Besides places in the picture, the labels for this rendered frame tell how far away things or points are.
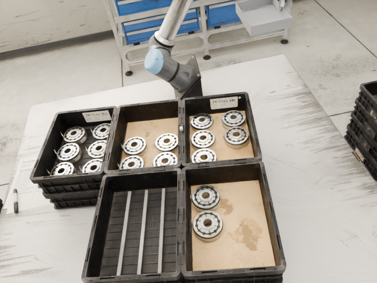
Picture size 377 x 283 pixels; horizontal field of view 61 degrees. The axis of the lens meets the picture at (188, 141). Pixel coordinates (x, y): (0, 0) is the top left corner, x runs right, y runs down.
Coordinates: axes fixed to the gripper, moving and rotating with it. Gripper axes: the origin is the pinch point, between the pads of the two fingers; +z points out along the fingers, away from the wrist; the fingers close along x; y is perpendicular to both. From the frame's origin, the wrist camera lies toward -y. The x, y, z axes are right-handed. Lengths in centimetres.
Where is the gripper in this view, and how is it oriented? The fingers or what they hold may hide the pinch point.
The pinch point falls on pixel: (281, 8)
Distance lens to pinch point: 178.9
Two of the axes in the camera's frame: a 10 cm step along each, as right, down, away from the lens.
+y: 2.2, 6.9, -6.9
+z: -1.1, 7.2, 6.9
